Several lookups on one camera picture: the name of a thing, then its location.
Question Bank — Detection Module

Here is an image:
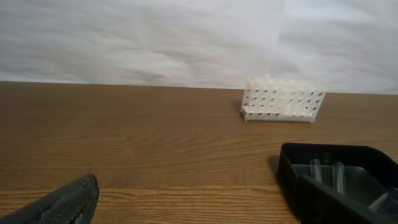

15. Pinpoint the white test tube rack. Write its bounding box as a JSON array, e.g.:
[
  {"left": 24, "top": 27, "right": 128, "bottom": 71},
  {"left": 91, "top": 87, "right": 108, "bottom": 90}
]
[{"left": 240, "top": 77, "right": 327, "bottom": 124}]

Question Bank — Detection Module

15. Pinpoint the black tray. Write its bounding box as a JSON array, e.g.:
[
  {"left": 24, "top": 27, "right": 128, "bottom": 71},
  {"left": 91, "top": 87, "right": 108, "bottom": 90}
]
[{"left": 277, "top": 142, "right": 398, "bottom": 222}]

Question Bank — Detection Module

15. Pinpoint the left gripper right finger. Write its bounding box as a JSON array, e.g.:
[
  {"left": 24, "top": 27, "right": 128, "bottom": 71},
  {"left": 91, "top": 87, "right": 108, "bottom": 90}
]
[{"left": 295, "top": 175, "right": 398, "bottom": 224}]

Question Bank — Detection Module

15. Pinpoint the clear test tube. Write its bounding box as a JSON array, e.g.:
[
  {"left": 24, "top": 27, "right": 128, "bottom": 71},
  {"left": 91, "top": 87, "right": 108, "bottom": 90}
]
[
  {"left": 368, "top": 185, "right": 398, "bottom": 214},
  {"left": 309, "top": 158, "right": 323, "bottom": 184},
  {"left": 331, "top": 161, "right": 346, "bottom": 196}
]

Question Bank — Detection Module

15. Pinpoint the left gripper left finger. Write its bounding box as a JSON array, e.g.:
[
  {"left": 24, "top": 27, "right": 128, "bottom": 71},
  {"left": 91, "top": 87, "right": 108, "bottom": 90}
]
[{"left": 0, "top": 173, "right": 100, "bottom": 224}]

